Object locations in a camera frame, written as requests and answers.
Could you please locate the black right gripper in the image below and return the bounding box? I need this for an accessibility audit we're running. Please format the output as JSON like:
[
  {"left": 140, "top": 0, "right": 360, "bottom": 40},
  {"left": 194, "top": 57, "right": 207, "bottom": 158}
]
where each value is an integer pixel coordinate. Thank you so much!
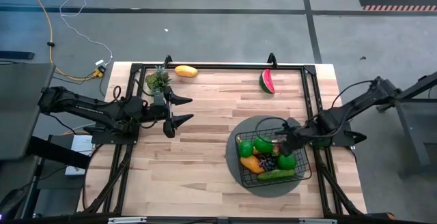
[{"left": 274, "top": 123, "right": 317, "bottom": 157}]

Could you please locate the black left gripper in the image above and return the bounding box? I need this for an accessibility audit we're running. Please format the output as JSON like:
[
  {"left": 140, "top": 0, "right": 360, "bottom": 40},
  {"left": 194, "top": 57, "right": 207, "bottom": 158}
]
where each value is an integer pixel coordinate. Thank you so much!
[{"left": 141, "top": 85, "right": 195, "bottom": 139}]

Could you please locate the green round fruit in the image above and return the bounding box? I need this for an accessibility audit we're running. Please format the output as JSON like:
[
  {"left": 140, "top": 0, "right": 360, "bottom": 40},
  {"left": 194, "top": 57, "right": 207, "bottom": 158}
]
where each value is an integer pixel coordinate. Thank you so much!
[
  {"left": 253, "top": 135, "right": 274, "bottom": 154},
  {"left": 238, "top": 139, "right": 255, "bottom": 158},
  {"left": 277, "top": 152, "right": 298, "bottom": 171}
]

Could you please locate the dark purple grape bunch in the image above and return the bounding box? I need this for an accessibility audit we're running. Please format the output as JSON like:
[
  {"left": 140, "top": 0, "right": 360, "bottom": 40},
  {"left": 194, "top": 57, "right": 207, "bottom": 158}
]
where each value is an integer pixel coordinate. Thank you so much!
[{"left": 257, "top": 152, "right": 278, "bottom": 172}]

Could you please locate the green cucumber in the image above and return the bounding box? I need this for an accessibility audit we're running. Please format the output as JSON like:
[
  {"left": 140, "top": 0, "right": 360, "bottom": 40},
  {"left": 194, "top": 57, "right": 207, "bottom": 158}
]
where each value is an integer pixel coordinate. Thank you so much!
[{"left": 256, "top": 168, "right": 296, "bottom": 182}]

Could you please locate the orange mango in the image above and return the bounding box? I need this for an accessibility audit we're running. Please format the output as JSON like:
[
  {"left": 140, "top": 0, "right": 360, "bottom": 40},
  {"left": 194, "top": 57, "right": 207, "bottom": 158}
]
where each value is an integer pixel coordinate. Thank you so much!
[{"left": 239, "top": 154, "right": 266, "bottom": 175}]

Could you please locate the potted succulent plant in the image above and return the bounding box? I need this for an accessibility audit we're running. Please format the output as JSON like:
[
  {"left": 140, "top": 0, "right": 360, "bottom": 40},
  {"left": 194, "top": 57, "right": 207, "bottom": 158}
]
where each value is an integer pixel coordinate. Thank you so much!
[{"left": 145, "top": 65, "right": 172, "bottom": 95}]

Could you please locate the grey round woven placemat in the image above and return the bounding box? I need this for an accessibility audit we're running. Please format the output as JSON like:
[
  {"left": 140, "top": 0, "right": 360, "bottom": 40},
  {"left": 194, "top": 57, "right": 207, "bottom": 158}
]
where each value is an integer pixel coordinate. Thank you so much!
[{"left": 225, "top": 115, "right": 310, "bottom": 199}]

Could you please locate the yellow mango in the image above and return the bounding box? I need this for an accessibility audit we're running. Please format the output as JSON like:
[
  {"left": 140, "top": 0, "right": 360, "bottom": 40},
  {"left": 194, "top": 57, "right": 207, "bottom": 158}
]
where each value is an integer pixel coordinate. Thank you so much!
[{"left": 173, "top": 65, "right": 199, "bottom": 79}]

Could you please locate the watermelon slice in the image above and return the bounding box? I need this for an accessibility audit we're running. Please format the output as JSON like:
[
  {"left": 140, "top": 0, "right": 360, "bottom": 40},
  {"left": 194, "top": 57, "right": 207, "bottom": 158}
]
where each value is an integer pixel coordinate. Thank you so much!
[{"left": 258, "top": 68, "right": 276, "bottom": 95}]

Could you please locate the white box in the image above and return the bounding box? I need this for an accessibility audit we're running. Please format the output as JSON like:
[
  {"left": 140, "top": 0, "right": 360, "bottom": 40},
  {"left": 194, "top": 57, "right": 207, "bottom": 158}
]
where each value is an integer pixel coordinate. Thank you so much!
[{"left": 64, "top": 134, "right": 95, "bottom": 176}]

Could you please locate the grey desk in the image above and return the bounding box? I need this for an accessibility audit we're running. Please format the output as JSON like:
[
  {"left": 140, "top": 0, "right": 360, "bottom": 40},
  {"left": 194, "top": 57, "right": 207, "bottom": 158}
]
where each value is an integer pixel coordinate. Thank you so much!
[{"left": 0, "top": 62, "right": 56, "bottom": 160}]

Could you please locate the black keyboard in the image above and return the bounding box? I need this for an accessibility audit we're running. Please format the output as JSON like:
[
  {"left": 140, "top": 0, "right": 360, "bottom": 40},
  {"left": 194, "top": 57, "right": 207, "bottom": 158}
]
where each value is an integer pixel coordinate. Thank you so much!
[{"left": 0, "top": 50, "right": 36, "bottom": 61}]

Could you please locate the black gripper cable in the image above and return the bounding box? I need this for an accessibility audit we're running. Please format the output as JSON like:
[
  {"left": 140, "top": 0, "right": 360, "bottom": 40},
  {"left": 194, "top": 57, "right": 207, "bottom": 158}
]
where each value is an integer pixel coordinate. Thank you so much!
[{"left": 254, "top": 115, "right": 293, "bottom": 146}]

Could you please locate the black wire basket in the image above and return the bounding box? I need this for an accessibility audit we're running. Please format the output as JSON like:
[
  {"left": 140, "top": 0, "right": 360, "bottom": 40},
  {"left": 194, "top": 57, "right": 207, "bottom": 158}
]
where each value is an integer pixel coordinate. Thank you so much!
[{"left": 234, "top": 127, "right": 313, "bottom": 188}]

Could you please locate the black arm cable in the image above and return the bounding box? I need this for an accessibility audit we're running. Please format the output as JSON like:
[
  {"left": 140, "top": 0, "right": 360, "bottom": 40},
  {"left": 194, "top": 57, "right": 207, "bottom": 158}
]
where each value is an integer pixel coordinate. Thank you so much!
[
  {"left": 330, "top": 79, "right": 378, "bottom": 111},
  {"left": 112, "top": 85, "right": 124, "bottom": 102}
]

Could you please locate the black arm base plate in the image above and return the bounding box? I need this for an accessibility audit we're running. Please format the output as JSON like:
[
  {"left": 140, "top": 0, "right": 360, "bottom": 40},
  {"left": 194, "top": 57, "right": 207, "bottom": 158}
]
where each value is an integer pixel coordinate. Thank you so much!
[
  {"left": 90, "top": 124, "right": 140, "bottom": 146},
  {"left": 309, "top": 130, "right": 368, "bottom": 148}
]

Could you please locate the silver metal bracket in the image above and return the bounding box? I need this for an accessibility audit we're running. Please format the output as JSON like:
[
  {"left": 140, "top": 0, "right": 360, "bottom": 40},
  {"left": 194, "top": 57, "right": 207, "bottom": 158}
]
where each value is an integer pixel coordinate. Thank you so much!
[
  {"left": 298, "top": 218, "right": 338, "bottom": 224},
  {"left": 107, "top": 216, "right": 147, "bottom": 224}
]

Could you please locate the white floor cable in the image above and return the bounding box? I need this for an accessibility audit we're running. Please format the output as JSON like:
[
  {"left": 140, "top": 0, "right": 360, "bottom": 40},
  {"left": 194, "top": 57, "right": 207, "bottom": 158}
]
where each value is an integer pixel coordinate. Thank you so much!
[{"left": 59, "top": 0, "right": 114, "bottom": 64}]

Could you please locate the orange floor cable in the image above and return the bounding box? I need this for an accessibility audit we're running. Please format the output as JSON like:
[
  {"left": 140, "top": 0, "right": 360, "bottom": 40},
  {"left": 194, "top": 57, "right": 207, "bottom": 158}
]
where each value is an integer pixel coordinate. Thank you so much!
[{"left": 20, "top": 0, "right": 103, "bottom": 82}]

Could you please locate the black stand frame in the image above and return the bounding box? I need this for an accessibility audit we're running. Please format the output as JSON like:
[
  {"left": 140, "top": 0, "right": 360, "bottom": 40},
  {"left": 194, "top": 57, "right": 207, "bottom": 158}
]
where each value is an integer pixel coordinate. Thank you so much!
[{"left": 375, "top": 70, "right": 437, "bottom": 170}]

